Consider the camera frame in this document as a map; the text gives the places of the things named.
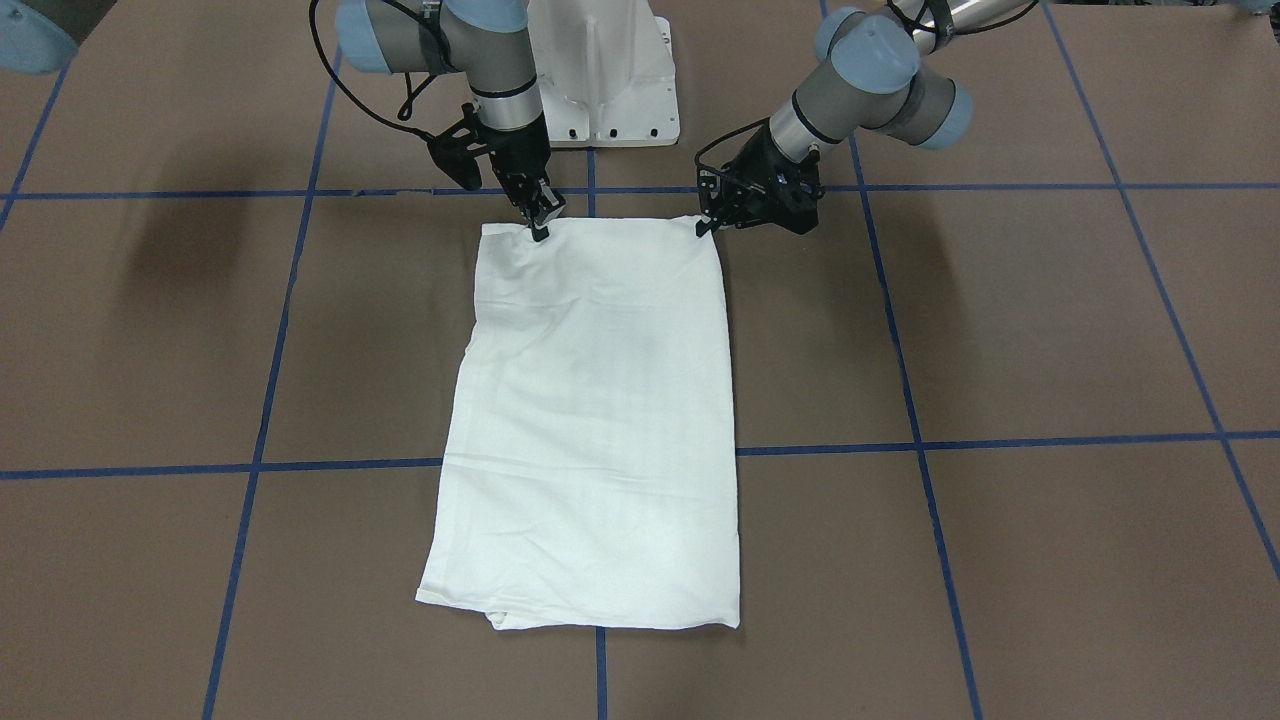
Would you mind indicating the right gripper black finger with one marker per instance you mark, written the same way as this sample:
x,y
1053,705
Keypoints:
x,y
539,219

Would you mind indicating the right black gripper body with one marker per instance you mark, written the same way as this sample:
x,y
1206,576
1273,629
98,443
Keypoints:
x,y
521,152

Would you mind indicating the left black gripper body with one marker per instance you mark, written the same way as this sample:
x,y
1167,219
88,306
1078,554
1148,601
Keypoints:
x,y
762,157

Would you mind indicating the white long-sleeve printed shirt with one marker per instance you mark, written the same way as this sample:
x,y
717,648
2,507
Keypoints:
x,y
589,476

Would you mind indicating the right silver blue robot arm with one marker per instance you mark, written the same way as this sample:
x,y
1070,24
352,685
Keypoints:
x,y
487,42

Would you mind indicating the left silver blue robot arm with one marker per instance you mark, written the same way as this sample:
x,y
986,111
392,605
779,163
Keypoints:
x,y
870,74

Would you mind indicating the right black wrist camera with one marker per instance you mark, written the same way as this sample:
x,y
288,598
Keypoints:
x,y
458,149

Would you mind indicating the white camera mast pedestal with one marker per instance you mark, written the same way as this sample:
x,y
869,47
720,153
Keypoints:
x,y
606,73

